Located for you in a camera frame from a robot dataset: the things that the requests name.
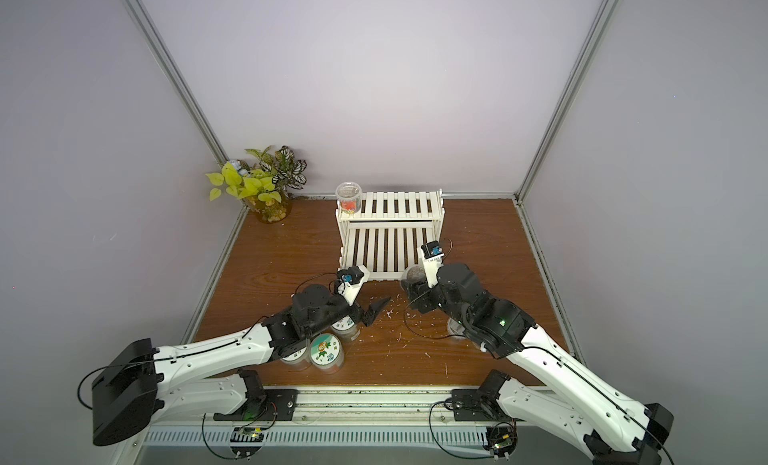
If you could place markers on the right controller board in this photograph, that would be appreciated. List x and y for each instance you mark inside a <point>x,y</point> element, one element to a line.
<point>502,440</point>

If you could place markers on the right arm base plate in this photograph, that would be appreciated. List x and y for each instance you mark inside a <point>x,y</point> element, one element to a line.
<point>473,405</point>

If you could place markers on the controller board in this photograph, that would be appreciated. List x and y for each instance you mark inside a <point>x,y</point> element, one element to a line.
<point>245,441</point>
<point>502,440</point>

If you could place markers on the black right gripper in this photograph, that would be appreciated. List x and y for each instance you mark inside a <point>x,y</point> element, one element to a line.
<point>417,294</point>

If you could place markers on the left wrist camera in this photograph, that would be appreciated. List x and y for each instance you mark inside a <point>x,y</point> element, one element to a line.
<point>350,281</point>

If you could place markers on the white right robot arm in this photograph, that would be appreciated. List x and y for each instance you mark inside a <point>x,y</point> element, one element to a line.
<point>608,426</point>

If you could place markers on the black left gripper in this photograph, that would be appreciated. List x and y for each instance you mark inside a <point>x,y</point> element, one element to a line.
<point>367,315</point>

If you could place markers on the clear seed container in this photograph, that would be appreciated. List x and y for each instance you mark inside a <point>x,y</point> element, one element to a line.
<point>413,275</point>
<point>455,330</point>

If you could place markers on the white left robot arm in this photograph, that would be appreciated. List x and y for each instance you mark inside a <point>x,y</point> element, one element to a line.
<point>135,388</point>

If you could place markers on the green potted plant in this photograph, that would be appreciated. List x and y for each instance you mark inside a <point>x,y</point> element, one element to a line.
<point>263,186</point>

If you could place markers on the jar with orange flower lid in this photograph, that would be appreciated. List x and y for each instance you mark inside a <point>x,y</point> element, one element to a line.
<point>327,353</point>

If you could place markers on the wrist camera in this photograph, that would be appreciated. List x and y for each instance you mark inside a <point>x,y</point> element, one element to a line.
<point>431,260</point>
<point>350,281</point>

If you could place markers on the jar with strawberry lid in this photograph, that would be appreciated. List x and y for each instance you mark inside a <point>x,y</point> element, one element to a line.
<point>299,360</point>

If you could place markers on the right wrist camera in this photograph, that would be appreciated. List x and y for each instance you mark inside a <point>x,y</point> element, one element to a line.
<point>431,260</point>

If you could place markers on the white wooden slatted shelf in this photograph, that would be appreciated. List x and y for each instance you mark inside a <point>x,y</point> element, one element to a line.
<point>386,233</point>

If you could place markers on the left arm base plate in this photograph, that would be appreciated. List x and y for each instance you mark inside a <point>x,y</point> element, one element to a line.
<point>276,405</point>

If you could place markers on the aluminium front rail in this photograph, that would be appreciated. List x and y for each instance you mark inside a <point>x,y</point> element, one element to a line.
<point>210,396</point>

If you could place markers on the clear container red seeds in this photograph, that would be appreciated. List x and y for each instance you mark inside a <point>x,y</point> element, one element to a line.
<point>349,197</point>

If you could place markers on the left controller board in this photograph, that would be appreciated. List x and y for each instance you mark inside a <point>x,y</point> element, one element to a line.
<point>245,441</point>

